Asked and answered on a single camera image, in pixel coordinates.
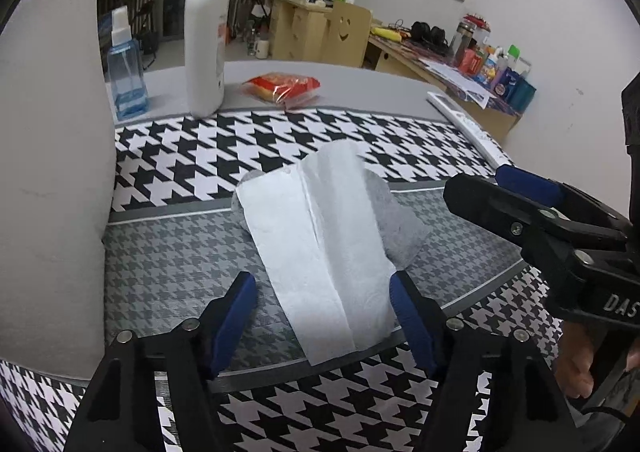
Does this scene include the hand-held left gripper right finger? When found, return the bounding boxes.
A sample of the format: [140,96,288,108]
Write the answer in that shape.
[389,270,583,452]

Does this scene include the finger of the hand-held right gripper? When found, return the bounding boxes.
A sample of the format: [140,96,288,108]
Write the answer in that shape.
[442,173,628,260]
[494,163,632,235]

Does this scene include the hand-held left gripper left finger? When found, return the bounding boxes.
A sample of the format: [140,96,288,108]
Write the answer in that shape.
[70,271,258,452]

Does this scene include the grey cloth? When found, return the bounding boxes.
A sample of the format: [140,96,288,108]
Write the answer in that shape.
[230,167,432,269]

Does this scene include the white paper towel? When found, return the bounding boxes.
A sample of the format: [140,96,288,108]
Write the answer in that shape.
[236,139,398,367]

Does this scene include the white foam box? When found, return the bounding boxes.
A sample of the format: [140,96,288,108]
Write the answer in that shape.
[0,0,117,380]

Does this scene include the person's right hand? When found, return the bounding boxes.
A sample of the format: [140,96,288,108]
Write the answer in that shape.
[554,321,597,399]

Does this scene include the black white houndstooth mat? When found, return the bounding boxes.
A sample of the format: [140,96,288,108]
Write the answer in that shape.
[0,106,568,452]

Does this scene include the row of toiletry bottles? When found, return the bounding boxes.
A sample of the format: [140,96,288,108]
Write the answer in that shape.
[450,14,537,113]

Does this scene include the printed paper sheets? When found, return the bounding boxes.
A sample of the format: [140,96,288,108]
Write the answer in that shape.
[417,56,493,108]

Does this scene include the light wooden desk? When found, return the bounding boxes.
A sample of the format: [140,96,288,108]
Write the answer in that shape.
[265,0,333,61]
[367,26,523,140]

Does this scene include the black bag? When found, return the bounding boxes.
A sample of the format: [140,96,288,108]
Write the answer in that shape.
[410,22,451,52]

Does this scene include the wooden chair smiley cutout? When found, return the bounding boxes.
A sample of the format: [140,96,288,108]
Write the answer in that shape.
[325,0,373,68]

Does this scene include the red snack packet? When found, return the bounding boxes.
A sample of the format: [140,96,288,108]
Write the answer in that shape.
[240,72,321,111]

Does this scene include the blue spray bottle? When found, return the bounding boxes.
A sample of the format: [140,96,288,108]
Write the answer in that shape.
[106,6,150,121]

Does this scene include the white pump bottle red cap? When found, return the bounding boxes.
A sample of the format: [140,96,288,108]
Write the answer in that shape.
[183,0,232,119]

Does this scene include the black folding chair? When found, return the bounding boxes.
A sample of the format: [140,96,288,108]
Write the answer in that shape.
[131,2,160,68]

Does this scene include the black cable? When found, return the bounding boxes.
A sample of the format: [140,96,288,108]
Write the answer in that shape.
[575,407,632,425]

